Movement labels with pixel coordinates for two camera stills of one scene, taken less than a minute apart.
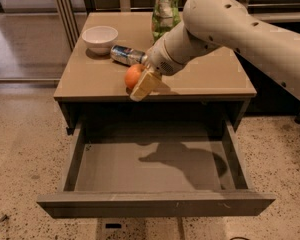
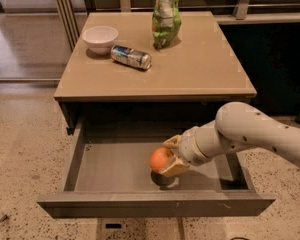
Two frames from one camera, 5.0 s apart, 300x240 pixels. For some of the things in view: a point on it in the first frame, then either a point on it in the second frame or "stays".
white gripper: x=160 y=58 -> x=189 y=147
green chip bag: x=166 y=12 stays
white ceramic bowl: x=98 y=39 stays
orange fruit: x=132 y=73 -> x=159 y=158
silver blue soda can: x=126 y=55 stays
